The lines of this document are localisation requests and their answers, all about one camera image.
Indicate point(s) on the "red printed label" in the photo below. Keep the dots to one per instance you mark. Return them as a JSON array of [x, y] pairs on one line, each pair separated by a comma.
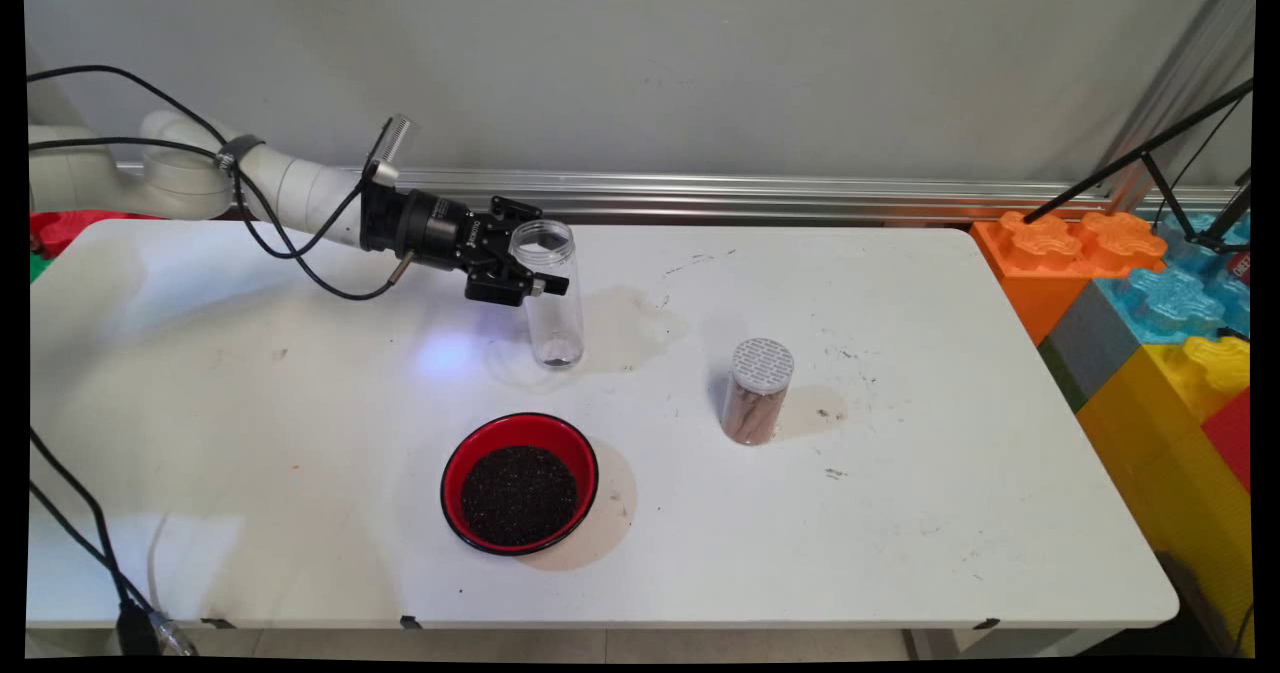
[[1241, 269]]

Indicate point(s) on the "black tripod stand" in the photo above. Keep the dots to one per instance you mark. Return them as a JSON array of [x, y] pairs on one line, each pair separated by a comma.
[[1100, 177]]

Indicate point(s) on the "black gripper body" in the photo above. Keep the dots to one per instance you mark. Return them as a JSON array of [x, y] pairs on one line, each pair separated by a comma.
[[440, 228]]

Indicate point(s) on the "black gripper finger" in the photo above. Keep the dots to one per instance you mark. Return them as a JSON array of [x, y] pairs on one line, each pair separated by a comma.
[[515, 210], [505, 285]]

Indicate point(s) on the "big red giant toy brick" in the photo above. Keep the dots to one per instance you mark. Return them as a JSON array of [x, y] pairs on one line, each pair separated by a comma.
[[1232, 438]]

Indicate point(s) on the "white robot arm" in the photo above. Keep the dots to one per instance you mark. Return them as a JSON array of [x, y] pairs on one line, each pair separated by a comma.
[[300, 188]]

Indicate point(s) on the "green toy brick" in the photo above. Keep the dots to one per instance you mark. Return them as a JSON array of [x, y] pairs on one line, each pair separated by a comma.
[[40, 268]]

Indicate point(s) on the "blue giant toy brick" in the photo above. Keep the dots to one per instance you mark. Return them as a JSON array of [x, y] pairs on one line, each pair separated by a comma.
[[1170, 303]]

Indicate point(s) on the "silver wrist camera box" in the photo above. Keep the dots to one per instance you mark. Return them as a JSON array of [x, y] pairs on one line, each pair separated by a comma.
[[390, 148]]

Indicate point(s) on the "clear plastic jar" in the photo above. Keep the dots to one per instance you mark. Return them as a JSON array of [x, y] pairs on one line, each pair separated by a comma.
[[555, 313]]

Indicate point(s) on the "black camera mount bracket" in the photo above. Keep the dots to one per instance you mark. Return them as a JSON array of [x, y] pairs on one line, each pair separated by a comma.
[[378, 218]]

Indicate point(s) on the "clear jar with white lid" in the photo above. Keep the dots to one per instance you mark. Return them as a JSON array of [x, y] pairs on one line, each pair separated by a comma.
[[758, 393]]

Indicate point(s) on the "orange giant toy brick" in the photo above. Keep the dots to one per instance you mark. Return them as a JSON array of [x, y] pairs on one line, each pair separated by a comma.
[[1030, 283]]

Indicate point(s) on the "red bowl with black rim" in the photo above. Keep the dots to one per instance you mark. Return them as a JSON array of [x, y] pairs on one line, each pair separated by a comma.
[[466, 458]]

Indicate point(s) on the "long aluminium rail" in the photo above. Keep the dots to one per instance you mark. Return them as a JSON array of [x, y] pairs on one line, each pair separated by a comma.
[[750, 195]]

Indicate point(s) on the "grey giant toy brick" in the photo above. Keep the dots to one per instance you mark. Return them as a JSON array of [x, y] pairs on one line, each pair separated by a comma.
[[1090, 348]]

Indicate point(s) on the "large heap of black seeds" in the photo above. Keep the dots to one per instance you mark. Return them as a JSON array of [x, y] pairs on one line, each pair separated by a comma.
[[518, 498]]

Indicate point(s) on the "yellow giant toy brick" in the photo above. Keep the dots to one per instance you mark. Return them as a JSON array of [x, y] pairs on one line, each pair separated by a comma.
[[1150, 453]]

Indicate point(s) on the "small red toy brick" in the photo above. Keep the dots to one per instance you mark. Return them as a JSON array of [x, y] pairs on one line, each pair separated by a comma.
[[70, 228]]

